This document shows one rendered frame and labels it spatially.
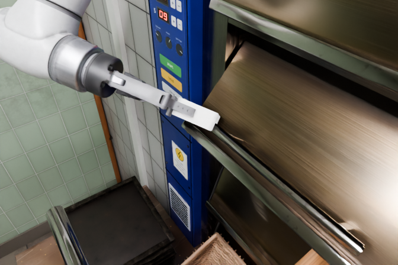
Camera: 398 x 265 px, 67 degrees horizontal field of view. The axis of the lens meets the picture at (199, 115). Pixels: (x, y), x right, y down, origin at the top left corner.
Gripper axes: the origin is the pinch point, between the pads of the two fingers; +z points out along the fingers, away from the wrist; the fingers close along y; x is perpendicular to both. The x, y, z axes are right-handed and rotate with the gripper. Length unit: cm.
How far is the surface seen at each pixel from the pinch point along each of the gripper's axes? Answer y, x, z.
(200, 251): 31.4, 32.7, 10.9
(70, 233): -4.0, 25.4, -11.0
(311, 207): -12.5, 5.0, 18.4
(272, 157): -2.5, 1.5, 13.5
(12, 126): 71, 35, -82
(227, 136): -4.3, 1.3, 5.8
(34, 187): 95, 65, -75
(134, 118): 59, 10, -29
